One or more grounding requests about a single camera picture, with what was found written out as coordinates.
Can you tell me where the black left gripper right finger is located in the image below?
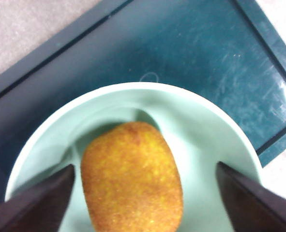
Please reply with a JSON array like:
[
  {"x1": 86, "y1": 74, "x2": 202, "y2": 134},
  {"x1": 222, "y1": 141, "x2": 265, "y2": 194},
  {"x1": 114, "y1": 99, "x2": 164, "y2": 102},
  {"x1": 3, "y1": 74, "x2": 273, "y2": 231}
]
[{"x1": 216, "y1": 161, "x2": 286, "y2": 232}]

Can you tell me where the teal ceramic bowl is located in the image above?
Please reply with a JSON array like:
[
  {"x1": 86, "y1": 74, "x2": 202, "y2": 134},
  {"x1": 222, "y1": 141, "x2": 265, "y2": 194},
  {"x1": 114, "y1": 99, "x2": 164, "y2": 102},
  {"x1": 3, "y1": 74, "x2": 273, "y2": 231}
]
[{"x1": 4, "y1": 82, "x2": 263, "y2": 232}]

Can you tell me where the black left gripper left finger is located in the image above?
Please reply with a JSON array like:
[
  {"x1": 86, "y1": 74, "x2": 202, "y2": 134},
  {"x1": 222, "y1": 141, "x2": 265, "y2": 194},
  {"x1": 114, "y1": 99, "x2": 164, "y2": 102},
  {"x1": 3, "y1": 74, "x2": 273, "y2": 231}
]
[{"x1": 0, "y1": 164, "x2": 75, "y2": 232}]

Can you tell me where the dark rectangular tray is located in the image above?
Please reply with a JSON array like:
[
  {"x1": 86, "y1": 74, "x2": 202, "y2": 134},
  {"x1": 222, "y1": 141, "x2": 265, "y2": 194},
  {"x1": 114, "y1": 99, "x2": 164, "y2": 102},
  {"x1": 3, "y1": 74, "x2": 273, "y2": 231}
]
[{"x1": 0, "y1": 0, "x2": 286, "y2": 211}]

